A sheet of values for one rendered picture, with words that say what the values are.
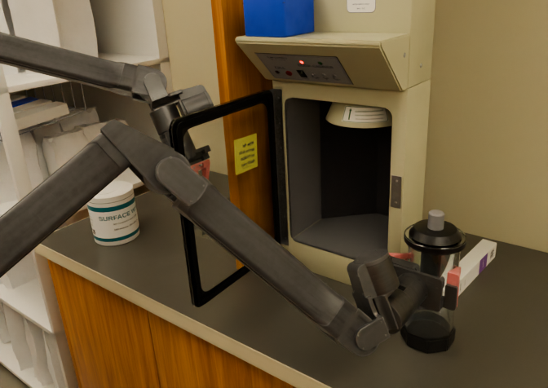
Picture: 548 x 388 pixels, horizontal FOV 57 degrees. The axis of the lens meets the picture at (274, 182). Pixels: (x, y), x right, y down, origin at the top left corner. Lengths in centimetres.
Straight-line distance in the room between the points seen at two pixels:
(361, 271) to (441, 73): 75
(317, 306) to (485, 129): 80
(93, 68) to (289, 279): 59
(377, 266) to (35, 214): 49
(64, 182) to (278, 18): 51
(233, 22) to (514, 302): 85
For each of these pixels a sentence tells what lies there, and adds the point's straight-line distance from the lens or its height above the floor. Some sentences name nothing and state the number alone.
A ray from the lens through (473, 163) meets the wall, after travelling 146.
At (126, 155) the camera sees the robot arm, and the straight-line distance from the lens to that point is 68.
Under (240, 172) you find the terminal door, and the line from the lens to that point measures 108.
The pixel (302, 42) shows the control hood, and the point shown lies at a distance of 95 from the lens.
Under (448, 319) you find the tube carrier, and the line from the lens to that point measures 103.
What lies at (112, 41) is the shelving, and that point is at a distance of 230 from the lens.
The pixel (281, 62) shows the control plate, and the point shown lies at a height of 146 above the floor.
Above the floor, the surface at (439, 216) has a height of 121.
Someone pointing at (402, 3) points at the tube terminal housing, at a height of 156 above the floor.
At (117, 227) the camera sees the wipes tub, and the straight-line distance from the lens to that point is 148.
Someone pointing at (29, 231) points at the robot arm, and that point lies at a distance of 70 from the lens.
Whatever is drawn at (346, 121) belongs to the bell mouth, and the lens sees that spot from 109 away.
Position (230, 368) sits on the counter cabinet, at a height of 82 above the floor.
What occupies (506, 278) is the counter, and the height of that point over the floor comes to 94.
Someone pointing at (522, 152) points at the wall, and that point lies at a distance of 142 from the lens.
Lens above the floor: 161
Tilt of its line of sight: 22 degrees down
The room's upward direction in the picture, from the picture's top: 3 degrees counter-clockwise
